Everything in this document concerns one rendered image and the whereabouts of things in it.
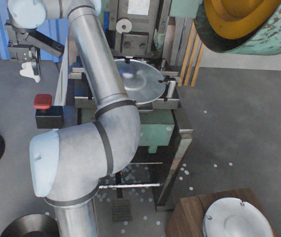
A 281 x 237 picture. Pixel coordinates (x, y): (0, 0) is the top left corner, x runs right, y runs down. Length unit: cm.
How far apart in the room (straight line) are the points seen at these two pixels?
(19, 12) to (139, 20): 47
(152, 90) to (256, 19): 44
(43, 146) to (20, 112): 162
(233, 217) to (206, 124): 104
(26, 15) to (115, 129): 34
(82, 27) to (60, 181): 36
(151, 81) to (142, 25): 23
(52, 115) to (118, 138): 57
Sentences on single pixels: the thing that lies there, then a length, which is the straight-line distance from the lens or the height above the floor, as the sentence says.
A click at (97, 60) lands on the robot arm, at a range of 64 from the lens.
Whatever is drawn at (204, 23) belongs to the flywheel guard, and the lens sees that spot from 133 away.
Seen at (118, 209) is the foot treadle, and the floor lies 16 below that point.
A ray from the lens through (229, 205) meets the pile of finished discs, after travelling 135.
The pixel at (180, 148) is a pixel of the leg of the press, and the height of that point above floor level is 56.
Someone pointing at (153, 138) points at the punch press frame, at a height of 56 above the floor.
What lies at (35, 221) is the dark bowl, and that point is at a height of 4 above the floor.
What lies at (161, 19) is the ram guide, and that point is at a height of 105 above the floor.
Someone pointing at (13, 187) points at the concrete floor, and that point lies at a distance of 176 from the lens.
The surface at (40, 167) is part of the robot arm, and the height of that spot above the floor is 104.
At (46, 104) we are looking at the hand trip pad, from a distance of 105.
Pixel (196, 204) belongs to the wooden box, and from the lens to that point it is 134.
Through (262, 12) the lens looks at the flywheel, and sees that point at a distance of 94.
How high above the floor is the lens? 146
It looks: 44 degrees down
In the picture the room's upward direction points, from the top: 11 degrees clockwise
